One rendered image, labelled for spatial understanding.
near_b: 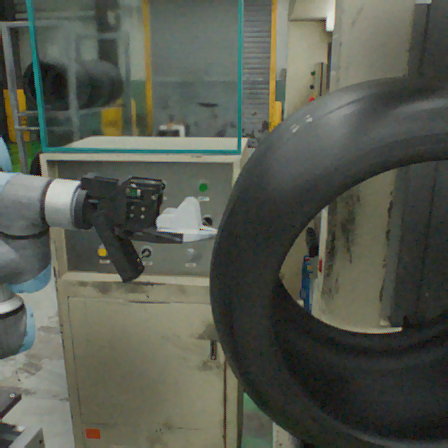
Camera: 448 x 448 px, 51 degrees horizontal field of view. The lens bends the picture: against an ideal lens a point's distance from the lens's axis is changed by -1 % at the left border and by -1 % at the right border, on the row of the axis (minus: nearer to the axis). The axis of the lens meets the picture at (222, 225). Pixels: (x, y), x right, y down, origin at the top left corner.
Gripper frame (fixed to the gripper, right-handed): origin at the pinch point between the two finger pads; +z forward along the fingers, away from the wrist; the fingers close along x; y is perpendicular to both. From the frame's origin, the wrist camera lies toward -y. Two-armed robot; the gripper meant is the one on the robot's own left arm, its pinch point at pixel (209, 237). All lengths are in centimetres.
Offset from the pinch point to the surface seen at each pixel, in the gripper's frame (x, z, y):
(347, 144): -11.9, 15.7, 17.6
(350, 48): 26.5, 19.5, 31.0
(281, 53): 929, 16, 79
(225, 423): 57, 6, -81
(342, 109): -8.4, 14.9, 21.3
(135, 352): 55, -24, -59
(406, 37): 26, 29, 34
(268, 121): 939, 9, -56
